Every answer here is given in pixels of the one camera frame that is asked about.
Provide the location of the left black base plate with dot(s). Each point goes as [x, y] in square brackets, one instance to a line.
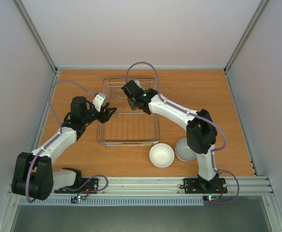
[83, 186]

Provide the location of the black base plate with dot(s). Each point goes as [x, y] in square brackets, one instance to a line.
[83, 186]
[194, 186]

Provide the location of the white bowl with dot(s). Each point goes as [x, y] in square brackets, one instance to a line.
[161, 155]

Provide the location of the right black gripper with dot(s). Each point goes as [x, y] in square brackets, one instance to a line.
[133, 102]

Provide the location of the right aluminium frame post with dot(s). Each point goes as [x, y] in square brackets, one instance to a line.
[249, 28]

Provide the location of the left small circuit board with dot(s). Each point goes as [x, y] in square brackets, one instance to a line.
[77, 199]

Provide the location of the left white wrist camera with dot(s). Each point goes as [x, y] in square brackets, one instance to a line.
[99, 101]

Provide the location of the right small circuit board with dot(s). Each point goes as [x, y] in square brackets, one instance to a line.
[210, 198]

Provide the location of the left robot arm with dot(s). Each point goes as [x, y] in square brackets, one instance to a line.
[34, 177]

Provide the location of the aluminium frame post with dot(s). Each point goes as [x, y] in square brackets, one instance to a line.
[249, 28]
[25, 15]

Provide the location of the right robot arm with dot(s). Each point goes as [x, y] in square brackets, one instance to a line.
[201, 131]

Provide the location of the left aluminium frame post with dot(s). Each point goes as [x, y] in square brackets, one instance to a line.
[25, 15]

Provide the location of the small circuit board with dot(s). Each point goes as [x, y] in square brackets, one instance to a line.
[210, 198]
[77, 199]

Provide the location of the grey patterned bowl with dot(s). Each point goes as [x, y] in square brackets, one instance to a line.
[183, 152]

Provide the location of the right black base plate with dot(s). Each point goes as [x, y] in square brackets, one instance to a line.
[194, 186]

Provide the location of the wire dish rack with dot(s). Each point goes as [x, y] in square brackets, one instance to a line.
[126, 127]

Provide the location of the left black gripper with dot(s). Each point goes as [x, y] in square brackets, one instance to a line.
[106, 116]

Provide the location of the aluminium front rail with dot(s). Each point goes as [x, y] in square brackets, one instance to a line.
[246, 186]

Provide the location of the grey slotted cable duct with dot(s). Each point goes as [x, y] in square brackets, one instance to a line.
[99, 201]

